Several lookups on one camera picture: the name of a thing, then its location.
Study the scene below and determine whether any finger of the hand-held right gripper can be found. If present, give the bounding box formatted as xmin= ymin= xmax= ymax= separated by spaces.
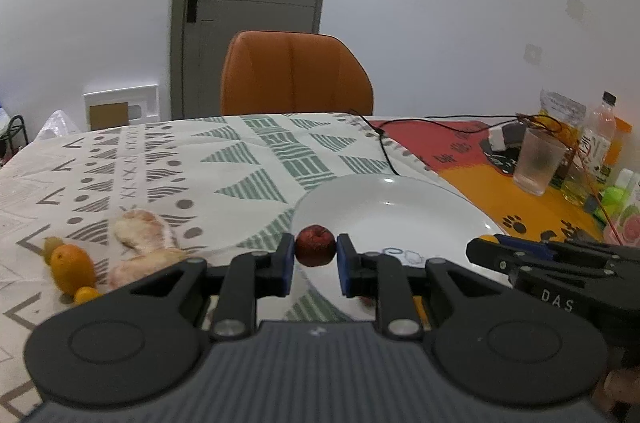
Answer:
xmin=495 ymin=233 xmax=622 ymax=261
xmin=466 ymin=236 xmax=551 ymax=287

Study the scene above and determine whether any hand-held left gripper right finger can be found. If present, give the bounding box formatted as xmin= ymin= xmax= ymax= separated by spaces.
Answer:
xmin=337 ymin=233 xmax=511 ymax=343

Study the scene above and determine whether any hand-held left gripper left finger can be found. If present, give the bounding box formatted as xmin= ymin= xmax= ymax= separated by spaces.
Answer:
xmin=107 ymin=233 xmax=297 ymax=343

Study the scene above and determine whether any small red jujube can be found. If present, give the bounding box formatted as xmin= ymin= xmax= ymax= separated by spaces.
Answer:
xmin=295 ymin=225 xmax=337 ymax=267

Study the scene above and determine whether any white plate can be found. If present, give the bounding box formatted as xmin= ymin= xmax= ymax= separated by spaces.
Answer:
xmin=290 ymin=176 xmax=512 ymax=321

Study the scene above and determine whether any peeled pomelo segment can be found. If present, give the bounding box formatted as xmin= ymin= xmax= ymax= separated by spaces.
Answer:
xmin=107 ymin=248 xmax=193 ymax=291
xmin=112 ymin=209 xmax=176 ymax=251

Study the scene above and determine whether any small kumquat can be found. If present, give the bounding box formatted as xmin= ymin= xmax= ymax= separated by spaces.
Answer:
xmin=74 ymin=285 xmax=101 ymax=306

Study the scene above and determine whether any orange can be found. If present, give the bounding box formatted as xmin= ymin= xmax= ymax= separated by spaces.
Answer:
xmin=50 ymin=243 xmax=97 ymax=294

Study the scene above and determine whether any small green fruit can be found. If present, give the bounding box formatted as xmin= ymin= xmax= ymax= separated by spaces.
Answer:
xmin=42 ymin=236 xmax=66 ymax=266

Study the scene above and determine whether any person's right hand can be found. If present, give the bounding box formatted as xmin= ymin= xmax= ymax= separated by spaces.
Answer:
xmin=602 ymin=368 xmax=640 ymax=411

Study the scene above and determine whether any red orange paw-print mat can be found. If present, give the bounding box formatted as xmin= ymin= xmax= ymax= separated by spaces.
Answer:
xmin=367 ymin=118 xmax=640 ymax=249

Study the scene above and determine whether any frosted plastic cup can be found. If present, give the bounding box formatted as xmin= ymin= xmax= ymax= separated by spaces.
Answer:
xmin=514 ymin=126 xmax=567 ymax=196

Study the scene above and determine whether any pink printed packet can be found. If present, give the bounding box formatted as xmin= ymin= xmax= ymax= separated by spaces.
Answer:
xmin=602 ymin=203 xmax=640 ymax=249

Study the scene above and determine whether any green plastic item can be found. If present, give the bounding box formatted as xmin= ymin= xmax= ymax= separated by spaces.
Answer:
xmin=600 ymin=186 xmax=632 ymax=216

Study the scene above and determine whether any white power adapter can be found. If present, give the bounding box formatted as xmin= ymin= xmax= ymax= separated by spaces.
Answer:
xmin=488 ymin=123 xmax=526 ymax=152

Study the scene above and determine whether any small white bottle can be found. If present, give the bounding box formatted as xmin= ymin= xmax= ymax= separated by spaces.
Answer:
xmin=616 ymin=168 xmax=640 ymax=204

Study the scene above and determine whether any clear plastic bottle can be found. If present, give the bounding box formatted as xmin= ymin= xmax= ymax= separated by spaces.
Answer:
xmin=562 ymin=92 xmax=617 ymax=206

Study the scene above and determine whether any clear snack bag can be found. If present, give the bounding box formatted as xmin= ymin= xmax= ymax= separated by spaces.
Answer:
xmin=539 ymin=89 xmax=587 ymax=139

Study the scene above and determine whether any orange box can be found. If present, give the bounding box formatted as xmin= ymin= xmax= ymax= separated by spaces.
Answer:
xmin=607 ymin=116 xmax=633 ymax=169

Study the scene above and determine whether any orange leather chair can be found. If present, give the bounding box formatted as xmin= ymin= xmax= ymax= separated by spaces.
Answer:
xmin=220 ymin=30 xmax=375 ymax=116

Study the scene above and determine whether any clear plastic bag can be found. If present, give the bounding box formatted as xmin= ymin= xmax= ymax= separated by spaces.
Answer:
xmin=37 ymin=109 xmax=83 ymax=141

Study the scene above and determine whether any black metal rack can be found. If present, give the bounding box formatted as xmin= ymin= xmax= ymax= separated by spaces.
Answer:
xmin=0 ymin=114 xmax=26 ymax=169

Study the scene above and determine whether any black cable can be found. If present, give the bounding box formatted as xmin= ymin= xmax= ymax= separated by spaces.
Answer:
xmin=350 ymin=110 xmax=571 ymax=178

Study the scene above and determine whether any black door handle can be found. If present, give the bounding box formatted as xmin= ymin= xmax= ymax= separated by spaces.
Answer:
xmin=186 ymin=0 xmax=217 ymax=24

